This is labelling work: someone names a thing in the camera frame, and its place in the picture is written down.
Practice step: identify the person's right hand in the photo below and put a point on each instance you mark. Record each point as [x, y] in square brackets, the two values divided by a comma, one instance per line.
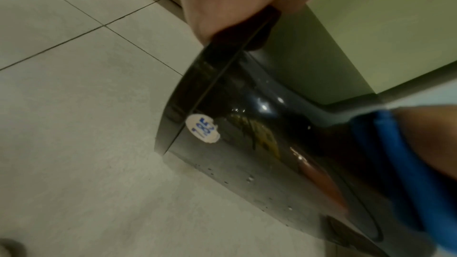
[435, 131]

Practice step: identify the blue cleaning cloth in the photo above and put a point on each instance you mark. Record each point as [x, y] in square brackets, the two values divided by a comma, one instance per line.
[400, 165]

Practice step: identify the black plastic waste bin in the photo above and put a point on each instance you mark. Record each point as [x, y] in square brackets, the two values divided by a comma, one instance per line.
[250, 151]

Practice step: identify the white round sticker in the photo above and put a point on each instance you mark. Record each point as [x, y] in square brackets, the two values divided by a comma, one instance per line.
[201, 129]

